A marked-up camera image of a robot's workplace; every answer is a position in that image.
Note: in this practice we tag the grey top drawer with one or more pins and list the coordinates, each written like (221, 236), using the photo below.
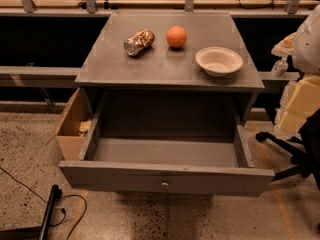
(182, 143)

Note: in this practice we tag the black office chair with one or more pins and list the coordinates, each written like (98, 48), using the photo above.
(305, 151)

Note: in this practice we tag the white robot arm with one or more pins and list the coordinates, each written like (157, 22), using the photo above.
(303, 45)

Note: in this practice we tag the clear sanitizer bottle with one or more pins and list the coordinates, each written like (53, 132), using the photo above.
(279, 68)

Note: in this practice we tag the beige padded gripper end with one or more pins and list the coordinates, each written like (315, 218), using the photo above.
(307, 47)

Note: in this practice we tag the yellow foam blocks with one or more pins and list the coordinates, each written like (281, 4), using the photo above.
(300, 100)

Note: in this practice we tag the crushed soda can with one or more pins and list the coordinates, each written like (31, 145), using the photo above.
(138, 42)

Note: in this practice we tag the grey drawer cabinet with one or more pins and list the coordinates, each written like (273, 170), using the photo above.
(163, 69)

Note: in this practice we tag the white paper bowl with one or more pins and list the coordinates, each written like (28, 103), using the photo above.
(218, 61)

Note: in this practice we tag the orange ball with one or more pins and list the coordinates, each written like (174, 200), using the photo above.
(176, 37)

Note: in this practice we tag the cardboard box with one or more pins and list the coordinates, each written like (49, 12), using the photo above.
(66, 130)

